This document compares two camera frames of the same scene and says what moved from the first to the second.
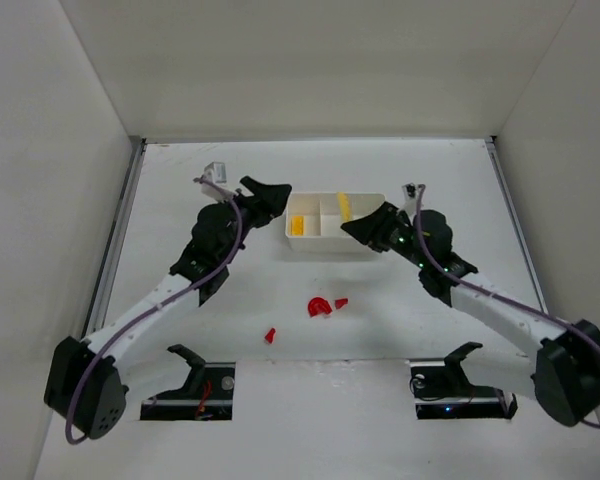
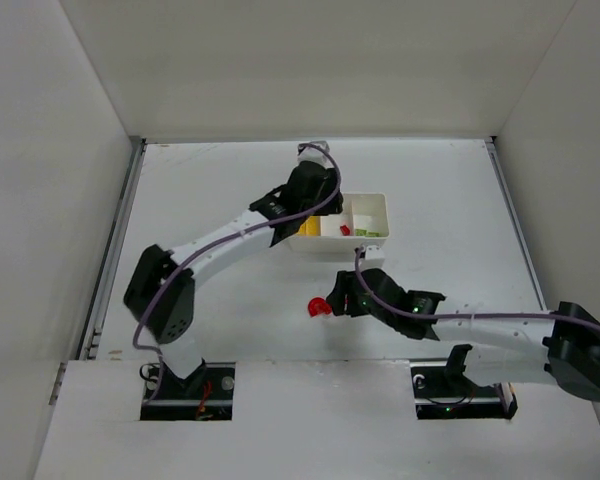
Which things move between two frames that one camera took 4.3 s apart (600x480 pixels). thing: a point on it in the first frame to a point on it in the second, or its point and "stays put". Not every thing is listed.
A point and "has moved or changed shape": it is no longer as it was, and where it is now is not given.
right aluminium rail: [516, 222] stays put
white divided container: [314, 220] stays put
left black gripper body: [253, 203] to [327, 182]
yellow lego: [297, 225] has moved or changed shape
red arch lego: [319, 305] stays put
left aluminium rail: [94, 319] stays put
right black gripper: [387, 229] to [340, 293]
